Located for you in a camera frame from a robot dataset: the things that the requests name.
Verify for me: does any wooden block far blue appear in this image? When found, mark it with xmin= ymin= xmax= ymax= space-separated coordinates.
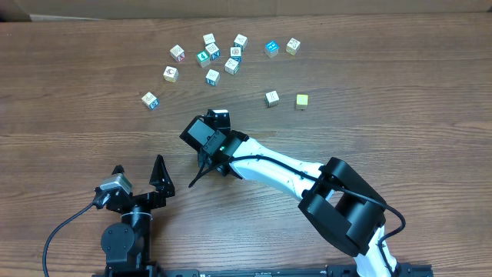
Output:
xmin=234 ymin=34 xmax=248 ymax=51

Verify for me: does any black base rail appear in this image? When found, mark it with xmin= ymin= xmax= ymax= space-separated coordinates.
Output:
xmin=91 ymin=264 xmax=435 ymax=277

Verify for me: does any wooden block yellow side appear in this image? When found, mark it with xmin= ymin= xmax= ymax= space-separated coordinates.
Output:
xmin=163 ymin=66 xmax=178 ymax=82

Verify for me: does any yellow wooden block S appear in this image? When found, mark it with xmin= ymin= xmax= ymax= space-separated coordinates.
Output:
xmin=295 ymin=94 xmax=309 ymax=110

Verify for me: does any wooden block blue P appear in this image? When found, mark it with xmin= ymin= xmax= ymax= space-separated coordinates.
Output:
xmin=205 ymin=69 xmax=220 ymax=86

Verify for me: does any plain top wooden block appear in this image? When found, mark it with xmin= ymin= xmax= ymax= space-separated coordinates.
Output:
xmin=203 ymin=33 xmax=215 ymax=45

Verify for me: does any cardboard backdrop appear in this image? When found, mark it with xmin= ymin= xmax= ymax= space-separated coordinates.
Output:
xmin=1 ymin=0 xmax=491 ymax=22

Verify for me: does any wooden block blue X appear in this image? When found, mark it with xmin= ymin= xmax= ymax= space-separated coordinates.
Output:
xmin=205 ymin=43 xmax=221 ymax=61

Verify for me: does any wooden block letter L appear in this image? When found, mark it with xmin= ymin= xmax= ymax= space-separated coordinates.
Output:
xmin=224 ymin=58 xmax=240 ymax=75

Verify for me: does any wooden block blue five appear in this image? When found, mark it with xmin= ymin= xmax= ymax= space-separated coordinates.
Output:
xmin=141 ymin=92 xmax=160 ymax=110

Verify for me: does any wooden block green four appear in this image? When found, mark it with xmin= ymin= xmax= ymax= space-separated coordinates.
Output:
xmin=196 ymin=50 xmax=211 ymax=68

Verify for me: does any blue top wooden block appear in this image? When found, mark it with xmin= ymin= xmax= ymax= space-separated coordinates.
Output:
xmin=264 ymin=40 xmax=279 ymax=58

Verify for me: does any wooden block yellow edge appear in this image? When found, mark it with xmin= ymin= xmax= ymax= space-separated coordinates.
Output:
xmin=286 ymin=38 xmax=301 ymax=55

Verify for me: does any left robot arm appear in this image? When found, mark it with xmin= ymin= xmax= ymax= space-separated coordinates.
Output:
xmin=94 ymin=155 xmax=175 ymax=277

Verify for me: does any wooden block green letter I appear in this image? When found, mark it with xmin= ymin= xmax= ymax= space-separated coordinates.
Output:
xmin=265 ymin=91 xmax=280 ymax=108

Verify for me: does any wooden block red letter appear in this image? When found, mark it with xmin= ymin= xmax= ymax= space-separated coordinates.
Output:
xmin=170 ymin=45 xmax=185 ymax=62

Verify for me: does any wooden block blue side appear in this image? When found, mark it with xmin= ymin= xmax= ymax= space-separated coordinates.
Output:
xmin=230 ymin=47 xmax=242 ymax=62

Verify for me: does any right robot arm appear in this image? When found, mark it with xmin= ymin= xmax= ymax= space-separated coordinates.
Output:
xmin=203 ymin=109 xmax=404 ymax=276

